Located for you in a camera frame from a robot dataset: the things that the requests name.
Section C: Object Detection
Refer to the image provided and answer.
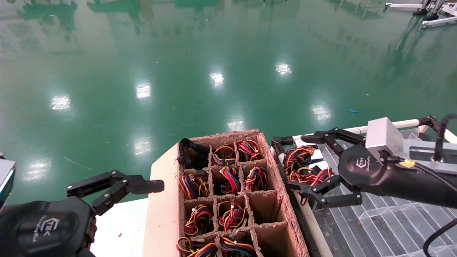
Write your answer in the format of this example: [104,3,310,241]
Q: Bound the black pipe corner joint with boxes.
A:
[271,136,295,155]
[418,115,445,134]

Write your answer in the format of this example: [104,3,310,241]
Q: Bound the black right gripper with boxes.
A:
[287,128,395,210]

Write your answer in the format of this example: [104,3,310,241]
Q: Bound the white wheeled stand frame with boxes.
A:
[384,0,447,16]
[422,4,457,29]

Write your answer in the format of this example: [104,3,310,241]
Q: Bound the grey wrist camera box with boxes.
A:
[0,159,16,207]
[365,117,406,161]

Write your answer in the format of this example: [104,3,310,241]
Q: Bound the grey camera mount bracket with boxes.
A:
[403,138,457,165]

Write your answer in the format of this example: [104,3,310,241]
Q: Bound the brown cardboard divider box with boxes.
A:
[143,129,310,257]

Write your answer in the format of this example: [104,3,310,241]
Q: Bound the black cable bundle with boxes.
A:
[177,138,210,170]

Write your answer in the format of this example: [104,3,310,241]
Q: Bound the clear plastic divider tray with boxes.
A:
[314,132,457,257]

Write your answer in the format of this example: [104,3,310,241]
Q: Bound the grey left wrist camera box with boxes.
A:
[0,159,16,207]

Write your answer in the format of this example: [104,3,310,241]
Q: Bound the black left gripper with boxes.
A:
[0,197,97,257]

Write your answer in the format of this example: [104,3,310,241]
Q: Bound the black looping cable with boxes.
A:
[423,218,457,257]

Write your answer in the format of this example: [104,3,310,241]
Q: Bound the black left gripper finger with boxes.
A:
[65,170,165,217]

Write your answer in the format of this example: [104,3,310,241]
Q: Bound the thick black wrist cable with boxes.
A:
[430,114,457,161]

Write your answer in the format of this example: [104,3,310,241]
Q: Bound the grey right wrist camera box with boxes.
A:
[365,117,406,161]

